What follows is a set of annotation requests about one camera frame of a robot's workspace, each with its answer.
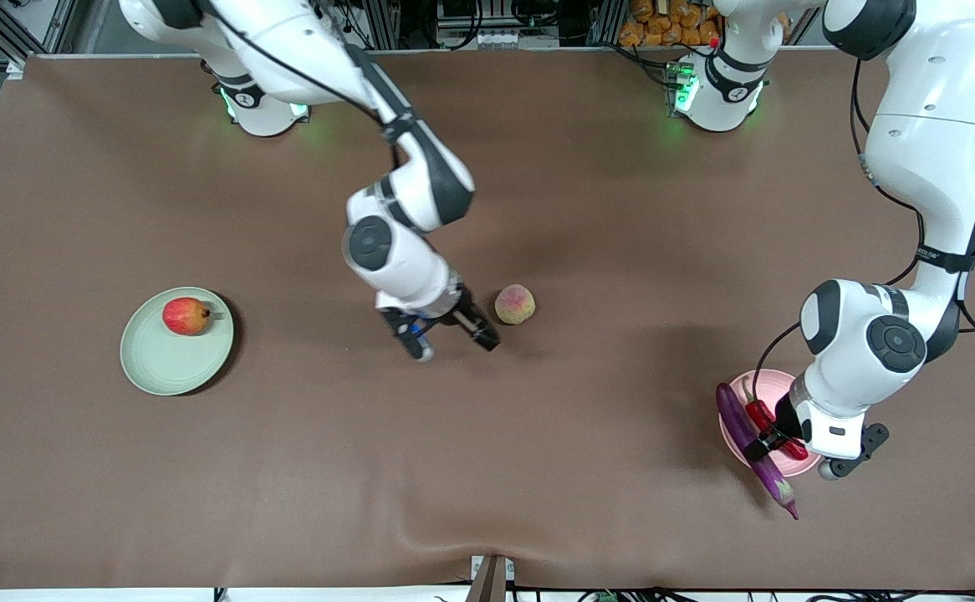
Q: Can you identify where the pink round plate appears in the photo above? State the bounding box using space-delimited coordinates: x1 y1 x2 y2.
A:
719 369 829 478

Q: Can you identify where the post with metal bracket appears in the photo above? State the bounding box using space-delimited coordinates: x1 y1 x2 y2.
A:
469 554 516 602

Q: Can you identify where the aluminium frame corner post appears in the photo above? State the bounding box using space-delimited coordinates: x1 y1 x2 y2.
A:
0 0 79 80

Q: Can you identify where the red pomegranate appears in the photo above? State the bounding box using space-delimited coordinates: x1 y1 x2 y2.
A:
161 297 213 337

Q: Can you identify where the long purple eggplant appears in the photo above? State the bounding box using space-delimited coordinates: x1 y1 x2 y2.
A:
715 382 800 521

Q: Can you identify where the pale green round plate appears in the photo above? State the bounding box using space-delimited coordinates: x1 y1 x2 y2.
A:
120 287 236 397

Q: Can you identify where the brown table cover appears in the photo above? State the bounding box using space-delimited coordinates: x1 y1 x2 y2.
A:
0 48 975 591

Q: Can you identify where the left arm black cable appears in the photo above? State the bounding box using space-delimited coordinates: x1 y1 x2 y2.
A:
751 57 975 394

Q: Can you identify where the aluminium frame upright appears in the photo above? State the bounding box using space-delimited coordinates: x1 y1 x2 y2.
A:
588 0 627 48
362 0 401 49

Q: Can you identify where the yellow-pink peach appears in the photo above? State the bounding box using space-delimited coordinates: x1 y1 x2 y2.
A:
494 284 537 325

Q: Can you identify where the pile of orange packets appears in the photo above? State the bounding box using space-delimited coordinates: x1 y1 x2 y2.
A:
619 0 722 48

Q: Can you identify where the red chili pepper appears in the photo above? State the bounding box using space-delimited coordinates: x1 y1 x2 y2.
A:
743 376 810 462

